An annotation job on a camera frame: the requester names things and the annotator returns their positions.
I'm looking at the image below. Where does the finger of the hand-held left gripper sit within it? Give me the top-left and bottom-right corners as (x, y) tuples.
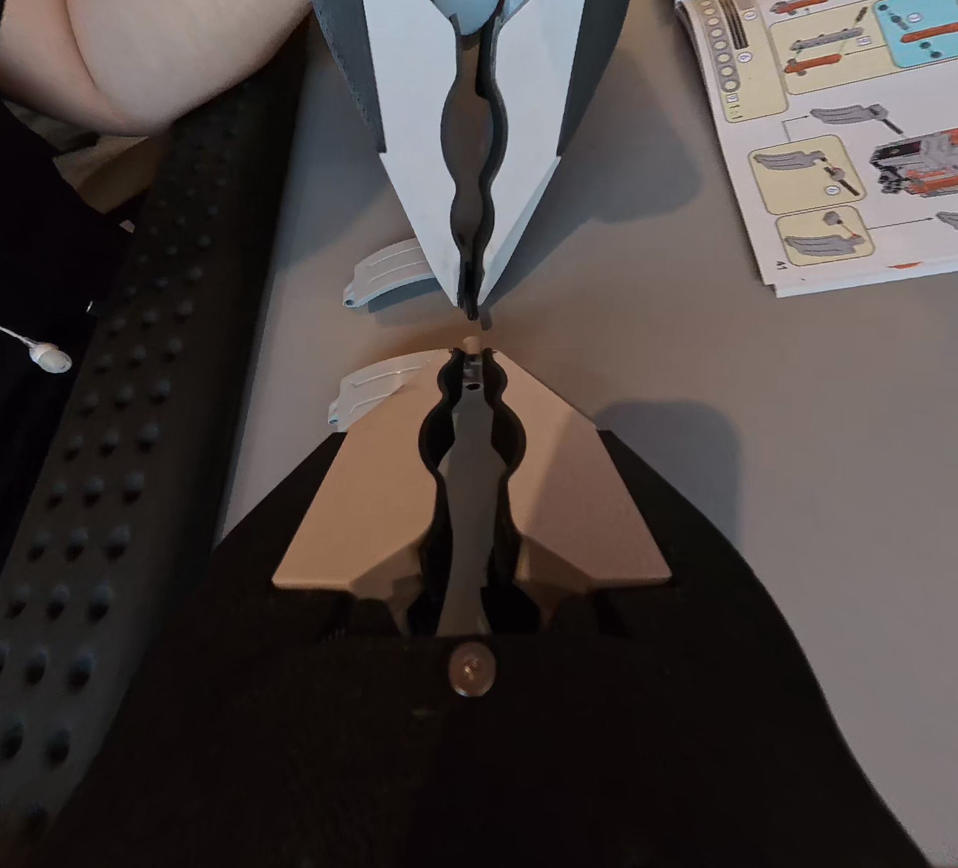
(359, 0), (474, 311)
(468, 0), (586, 322)

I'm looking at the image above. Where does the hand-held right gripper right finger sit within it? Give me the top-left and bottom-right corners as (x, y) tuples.
(485, 347), (674, 622)

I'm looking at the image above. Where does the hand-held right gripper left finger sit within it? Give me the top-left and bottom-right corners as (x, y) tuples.
(269, 350), (458, 622)

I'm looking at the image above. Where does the grey curved panel brick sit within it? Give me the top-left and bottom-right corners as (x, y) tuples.
(326, 350), (450, 433)
(342, 237), (437, 312)

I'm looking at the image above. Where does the person's left forearm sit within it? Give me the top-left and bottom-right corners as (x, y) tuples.
(0, 0), (315, 137)

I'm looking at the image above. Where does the grey desk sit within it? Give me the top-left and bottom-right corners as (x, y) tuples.
(217, 0), (958, 868)

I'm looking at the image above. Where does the black perforated plastic panel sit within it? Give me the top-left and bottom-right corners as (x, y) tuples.
(0, 37), (304, 868)

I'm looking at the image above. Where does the open building instruction booklet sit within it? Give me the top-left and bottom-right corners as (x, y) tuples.
(642, 0), (958, 300)

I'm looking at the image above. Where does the white earphone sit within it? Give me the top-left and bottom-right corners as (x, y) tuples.
(0, 325), (74, 376)

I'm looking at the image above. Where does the person's black shirt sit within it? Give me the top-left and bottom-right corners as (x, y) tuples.
(0, 100), (132, 570)

